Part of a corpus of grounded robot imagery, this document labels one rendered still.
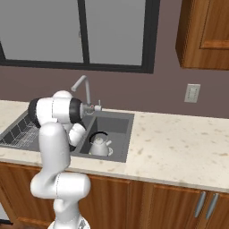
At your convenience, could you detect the wooden wall cupboard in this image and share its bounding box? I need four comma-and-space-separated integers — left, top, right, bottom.
174, 0, 229, 72

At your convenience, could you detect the grey cupboard handle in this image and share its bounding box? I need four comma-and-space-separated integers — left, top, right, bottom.
193, 191, 207, 219
205, 192, 220, 221

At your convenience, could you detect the grey metal tap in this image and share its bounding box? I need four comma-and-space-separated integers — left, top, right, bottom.
70, 74, 103, 116

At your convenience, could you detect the dark grey double sink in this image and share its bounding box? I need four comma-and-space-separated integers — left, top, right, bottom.
0, 108, 135, 164

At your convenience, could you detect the grey wall socket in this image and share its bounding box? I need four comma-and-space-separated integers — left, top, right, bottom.
183, 83, 201, 104

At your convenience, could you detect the black framed window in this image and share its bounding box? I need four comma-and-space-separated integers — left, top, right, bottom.
0, 0, 161, 74

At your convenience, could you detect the wooden base cupboard door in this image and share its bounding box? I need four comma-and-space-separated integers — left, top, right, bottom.
0, 162, 56, 229
148, 182, 211, 229
78, 174, 131, 229
205, 191, 229, 229

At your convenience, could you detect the white kettle with black handle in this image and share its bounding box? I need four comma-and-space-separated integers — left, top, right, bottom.
88, 131, 115, 157

